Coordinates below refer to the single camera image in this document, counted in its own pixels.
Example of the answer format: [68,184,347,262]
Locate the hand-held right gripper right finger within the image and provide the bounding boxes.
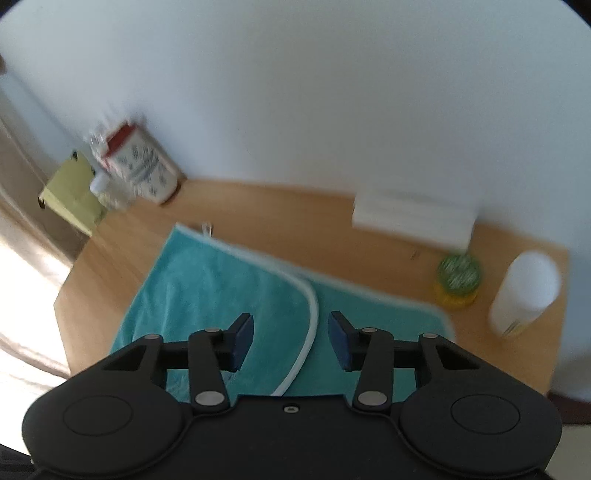
[327,311,482,414]

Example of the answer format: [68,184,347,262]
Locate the green yellow round tin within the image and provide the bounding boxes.
[433,253,482,310]

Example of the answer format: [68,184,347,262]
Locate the teal towel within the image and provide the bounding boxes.
[108,222,455,398]

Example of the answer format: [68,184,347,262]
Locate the white plastic bottle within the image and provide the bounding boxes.
[488,250,563,339]

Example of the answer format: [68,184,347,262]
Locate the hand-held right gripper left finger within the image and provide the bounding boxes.
[102,313,256,414]

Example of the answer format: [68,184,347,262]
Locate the small clear bottle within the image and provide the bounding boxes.
[89,173,132,214]

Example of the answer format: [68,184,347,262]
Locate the white tissue pack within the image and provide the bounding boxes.
[352,188,479,253]

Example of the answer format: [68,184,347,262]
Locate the patterned white container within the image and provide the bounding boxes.
[98,121,182,205]

